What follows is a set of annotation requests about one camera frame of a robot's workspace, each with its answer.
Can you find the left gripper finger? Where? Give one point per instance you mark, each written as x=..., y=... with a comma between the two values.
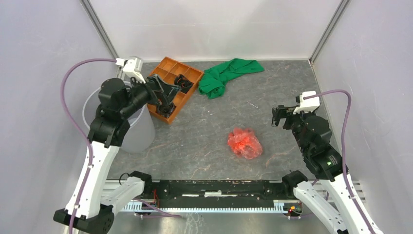
x=170, y=88
x=165, y=110

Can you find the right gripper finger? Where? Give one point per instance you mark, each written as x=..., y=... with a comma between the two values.
x=275, y=117
x=286, y=110

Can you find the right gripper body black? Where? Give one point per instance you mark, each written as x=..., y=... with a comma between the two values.
x=292, y=121

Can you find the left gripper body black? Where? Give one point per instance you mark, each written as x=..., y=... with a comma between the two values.
x=159, y=96

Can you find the grey trash bin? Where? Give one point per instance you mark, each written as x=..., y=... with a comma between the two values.
x=141, y=133

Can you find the red plastic trash bag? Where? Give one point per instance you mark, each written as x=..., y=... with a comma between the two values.
x=244, y=143

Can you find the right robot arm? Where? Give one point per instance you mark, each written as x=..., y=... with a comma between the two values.
x=312, y=134

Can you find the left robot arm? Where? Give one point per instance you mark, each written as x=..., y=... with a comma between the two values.
x=88, y=210

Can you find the black rolled bag upper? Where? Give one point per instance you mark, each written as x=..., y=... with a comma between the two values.
x=183, y=82

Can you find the orange compartment tray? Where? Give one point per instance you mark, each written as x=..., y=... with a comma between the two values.
x=168, y=69

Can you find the green cloth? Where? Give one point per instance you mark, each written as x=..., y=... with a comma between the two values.
x=214, y=81

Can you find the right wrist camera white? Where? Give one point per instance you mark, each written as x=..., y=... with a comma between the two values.
x=306, y=104

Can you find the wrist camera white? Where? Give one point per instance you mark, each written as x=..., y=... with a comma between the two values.
x=306, y=104
x=132, y=69

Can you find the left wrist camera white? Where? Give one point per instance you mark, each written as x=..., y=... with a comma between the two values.
x=132, y=69

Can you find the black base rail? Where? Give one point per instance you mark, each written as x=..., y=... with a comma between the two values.
x=217, y=196

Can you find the right aluminium frame post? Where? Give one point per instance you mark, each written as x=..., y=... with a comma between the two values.
x=329, y=29

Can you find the aluminium frame post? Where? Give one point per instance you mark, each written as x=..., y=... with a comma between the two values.
x=87, y=5
x=329, y=29

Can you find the left aluminium frame post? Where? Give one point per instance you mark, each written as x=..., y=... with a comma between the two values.
x=87, y=5

